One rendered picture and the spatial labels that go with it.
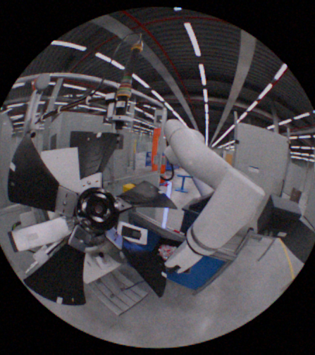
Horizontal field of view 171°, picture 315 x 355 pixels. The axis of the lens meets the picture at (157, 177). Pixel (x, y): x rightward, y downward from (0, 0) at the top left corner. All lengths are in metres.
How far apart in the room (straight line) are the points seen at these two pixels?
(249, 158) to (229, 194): 1.86
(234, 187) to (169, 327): 1.37
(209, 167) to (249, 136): 1.81
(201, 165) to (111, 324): 1.47
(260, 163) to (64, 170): 2.27
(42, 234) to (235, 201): 0.51
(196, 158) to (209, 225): 0.15
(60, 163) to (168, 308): 1.51
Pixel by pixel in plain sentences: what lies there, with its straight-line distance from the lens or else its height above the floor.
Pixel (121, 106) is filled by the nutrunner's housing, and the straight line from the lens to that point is 0.35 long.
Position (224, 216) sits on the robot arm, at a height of 1.29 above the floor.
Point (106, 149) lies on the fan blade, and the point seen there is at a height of 1.36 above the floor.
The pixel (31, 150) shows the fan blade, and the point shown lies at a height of 1.38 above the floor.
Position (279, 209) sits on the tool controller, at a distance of 0.60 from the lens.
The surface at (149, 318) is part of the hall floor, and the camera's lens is 1.38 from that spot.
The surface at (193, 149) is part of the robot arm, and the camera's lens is 0.27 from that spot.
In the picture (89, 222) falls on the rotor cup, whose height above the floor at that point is 1.20.
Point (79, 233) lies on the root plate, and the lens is 0.33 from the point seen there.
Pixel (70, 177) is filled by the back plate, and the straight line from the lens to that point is 0.63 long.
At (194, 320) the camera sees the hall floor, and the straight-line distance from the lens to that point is 1.46.
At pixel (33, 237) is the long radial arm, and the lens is 0.47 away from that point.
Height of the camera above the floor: 1.38
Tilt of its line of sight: 15 degrees down
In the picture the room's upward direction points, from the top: 5 degrees clockwise
